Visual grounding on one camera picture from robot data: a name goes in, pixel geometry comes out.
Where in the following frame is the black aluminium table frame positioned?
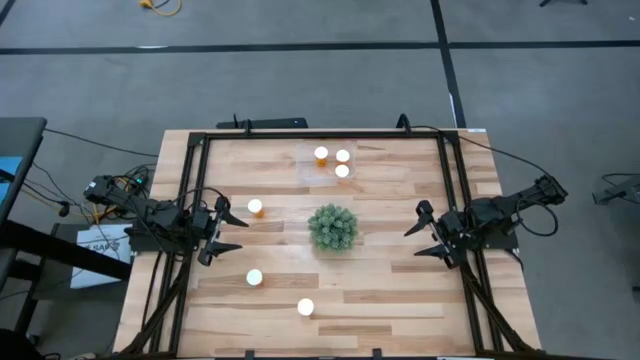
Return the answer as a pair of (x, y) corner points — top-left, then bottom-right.
(117, 129), (544, 360)

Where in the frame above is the thin black floor cable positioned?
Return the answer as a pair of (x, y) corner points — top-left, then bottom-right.
(43, 127), (159, 158)

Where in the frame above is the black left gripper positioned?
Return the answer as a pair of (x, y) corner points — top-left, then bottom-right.
(192, 196), (250, 267)

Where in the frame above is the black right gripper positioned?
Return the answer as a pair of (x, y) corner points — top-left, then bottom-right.
(403, 199), (469, 270)

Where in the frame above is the white printed cardboard box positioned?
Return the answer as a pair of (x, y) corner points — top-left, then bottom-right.
(69, 223), (134, 290)

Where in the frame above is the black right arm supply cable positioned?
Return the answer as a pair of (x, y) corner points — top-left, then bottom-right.
(397, 113), (554, 179)

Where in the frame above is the dark grey equipment stand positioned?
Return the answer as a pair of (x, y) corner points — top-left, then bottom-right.
(592, 172), (640, 206)

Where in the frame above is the dark grey desk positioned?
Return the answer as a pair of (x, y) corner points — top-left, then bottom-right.
(0, 117), (48, 226)

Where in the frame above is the black bar-shaped device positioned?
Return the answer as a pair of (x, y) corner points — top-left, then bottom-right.
(216, 113), (309, 130)

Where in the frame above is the yellow extension cord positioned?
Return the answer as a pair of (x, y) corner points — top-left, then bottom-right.
(139, 0), (182, 17)

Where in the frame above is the black right arm loop cable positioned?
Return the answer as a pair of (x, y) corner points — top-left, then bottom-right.
(516, 197), (560, 238)

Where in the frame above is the clear plastic basket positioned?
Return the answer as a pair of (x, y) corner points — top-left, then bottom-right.
(295, 141), (358, 182)

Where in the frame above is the artificial succulent in patterned pot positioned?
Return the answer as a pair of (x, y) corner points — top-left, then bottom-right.
(306, 202), (360, 253)

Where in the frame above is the black controller box green light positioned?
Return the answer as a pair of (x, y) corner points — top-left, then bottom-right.
(124, 168), (152, 201)

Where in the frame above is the blue panel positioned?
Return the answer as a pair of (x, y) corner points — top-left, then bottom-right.
(0, 156), (24, 201)

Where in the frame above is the black desk support beam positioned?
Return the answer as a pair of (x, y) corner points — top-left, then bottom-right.
(0, 219), (134, 281)

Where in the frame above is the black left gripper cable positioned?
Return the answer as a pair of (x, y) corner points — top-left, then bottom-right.
(171, 186), (229, 214)

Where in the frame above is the yellow looped cable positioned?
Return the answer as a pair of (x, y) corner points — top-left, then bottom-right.
(92, 175), (134, 222)

